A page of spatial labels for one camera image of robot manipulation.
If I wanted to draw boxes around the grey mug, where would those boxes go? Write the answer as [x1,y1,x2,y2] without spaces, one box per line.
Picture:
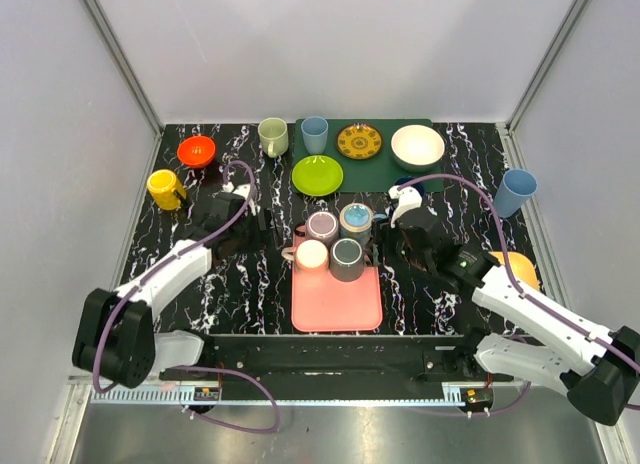
[329,238,374,282]

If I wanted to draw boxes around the navy blue mug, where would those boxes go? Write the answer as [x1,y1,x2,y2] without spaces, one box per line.
[394,176,426,197]

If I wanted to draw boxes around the pink mug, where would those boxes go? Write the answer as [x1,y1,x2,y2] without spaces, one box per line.
[281,239,329,274]

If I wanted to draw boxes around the light green mug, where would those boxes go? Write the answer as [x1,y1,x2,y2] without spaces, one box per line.
[258,117,289,158]

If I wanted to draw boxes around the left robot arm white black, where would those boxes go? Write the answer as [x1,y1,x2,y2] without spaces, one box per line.
[71,192,274,389]

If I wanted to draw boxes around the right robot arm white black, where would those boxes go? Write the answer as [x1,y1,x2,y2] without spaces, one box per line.
[372,208,639,426]

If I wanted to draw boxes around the light blue mug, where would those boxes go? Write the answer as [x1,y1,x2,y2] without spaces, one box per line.
[339,202,386,241]

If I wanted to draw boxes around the purple mug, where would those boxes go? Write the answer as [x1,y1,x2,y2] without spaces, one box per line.
[305,211,339,246]

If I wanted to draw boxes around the yellow mug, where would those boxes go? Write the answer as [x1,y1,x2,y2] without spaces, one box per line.
[146,169,187,211]

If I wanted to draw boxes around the pink tray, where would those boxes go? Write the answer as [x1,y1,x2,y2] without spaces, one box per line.
[291,262,383,332]

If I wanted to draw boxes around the lime green plate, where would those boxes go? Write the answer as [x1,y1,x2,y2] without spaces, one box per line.
[291,155,344,197]

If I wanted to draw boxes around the white bowl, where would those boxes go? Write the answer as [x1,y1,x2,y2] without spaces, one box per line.
[391,124,445,173]

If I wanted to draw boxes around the red bowl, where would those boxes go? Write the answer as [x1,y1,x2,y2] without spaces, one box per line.
[177,136,216,169]

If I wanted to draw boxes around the dark green mat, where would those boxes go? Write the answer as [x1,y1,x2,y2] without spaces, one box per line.
[293,118,444,194]

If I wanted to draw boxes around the yellow patterned plate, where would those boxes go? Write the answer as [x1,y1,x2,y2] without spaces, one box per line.
[336,123,383,160]

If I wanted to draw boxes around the yellow orange bowl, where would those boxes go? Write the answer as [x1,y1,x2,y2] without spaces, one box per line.
[507,251,540,291]

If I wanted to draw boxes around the blue cup at right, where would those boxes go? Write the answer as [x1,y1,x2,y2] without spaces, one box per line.
[493,169,538,218]

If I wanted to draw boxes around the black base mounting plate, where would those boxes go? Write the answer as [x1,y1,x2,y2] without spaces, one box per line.
[198,335,488,382]

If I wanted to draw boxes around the blue cup on mat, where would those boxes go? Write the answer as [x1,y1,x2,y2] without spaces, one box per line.
[301,116,329,155]

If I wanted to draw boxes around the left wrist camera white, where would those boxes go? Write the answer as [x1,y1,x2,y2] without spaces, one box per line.
[222,182,260,216]

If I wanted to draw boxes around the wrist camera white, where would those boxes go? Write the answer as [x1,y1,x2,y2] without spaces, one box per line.
[388,185,422,228]
[222,182,260,216]

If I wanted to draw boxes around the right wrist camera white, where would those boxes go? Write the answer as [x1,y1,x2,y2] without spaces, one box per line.
[388,185,422,228]

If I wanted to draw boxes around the left aluminium frame post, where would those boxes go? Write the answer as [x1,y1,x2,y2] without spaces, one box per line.
[80,0,164,135]

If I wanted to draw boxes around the aluminium frame post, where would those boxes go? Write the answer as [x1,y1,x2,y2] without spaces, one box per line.
[505,0,592,135]
[80,0,164,135]

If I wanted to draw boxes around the front aluminium rail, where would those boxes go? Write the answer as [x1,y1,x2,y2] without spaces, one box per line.
[91,376,485,406]

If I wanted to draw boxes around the right aluminium frame post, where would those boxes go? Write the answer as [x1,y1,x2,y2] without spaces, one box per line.
[505,0,592,135]

